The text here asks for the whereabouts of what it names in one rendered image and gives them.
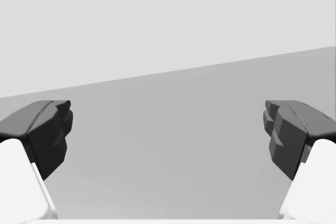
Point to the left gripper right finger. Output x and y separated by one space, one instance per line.
291 134

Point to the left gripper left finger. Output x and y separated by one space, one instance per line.
39 134

